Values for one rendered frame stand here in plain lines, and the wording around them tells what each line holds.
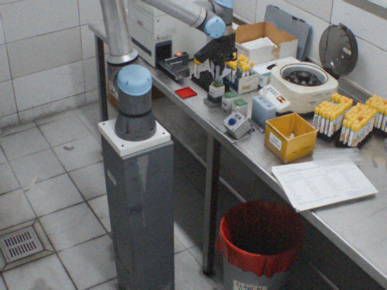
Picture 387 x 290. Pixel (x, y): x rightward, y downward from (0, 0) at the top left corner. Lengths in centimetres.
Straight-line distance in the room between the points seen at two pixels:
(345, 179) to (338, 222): 20
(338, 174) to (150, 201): 71
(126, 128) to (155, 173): 20
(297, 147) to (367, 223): 38
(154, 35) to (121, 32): 50
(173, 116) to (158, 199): 123
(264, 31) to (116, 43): 96
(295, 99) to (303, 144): 28
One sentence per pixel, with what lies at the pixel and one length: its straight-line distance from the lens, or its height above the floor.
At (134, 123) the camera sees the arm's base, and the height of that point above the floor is 97.
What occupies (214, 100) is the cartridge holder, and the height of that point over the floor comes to 90.
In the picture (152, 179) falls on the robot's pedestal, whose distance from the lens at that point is 197.
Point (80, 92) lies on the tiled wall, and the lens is 388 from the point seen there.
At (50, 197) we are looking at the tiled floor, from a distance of 311.
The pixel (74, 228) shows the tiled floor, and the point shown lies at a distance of 289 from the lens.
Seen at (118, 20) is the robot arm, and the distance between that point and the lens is 184.
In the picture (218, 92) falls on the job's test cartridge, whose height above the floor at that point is 93.
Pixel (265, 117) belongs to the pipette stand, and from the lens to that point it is 197.
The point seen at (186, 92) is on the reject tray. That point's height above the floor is 88.
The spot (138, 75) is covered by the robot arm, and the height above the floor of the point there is 113.
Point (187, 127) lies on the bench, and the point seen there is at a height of 27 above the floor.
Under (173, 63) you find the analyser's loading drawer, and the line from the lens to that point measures 231.
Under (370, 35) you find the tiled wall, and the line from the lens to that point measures 222.
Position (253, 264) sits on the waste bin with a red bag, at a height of 39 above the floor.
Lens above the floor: 196
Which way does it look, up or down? 35 degrees down
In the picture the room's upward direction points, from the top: 1 degrees clockwise
